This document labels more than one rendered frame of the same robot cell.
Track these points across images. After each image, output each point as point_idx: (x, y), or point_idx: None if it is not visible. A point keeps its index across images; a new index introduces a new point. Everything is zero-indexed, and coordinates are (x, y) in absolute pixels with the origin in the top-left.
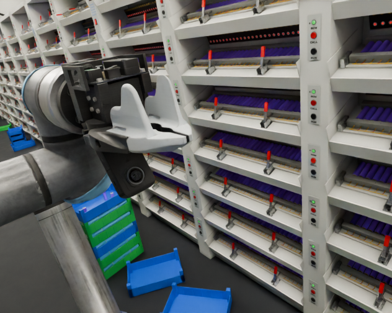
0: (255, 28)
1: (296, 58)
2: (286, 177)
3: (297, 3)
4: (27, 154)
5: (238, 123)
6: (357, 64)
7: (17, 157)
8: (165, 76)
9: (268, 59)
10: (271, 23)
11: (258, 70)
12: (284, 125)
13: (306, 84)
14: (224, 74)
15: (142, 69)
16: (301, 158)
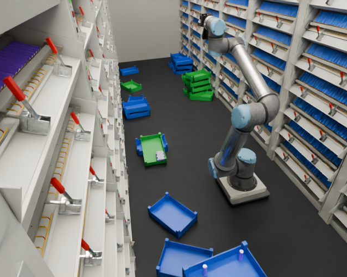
0: (90, 37)
1: (87, 54)
2: (110, 121)
3: (94, 20)
4: (226, 38)
5: (105, 110)
6: None
7: (228, 38)
8: (199, 15)
9: (85, 59)
10: (91, 32)
11: (98, 64)
12: (100, 94)
13: (102, 61)
14: (96, 78)
15: (200, 15)
16: (110, 101)
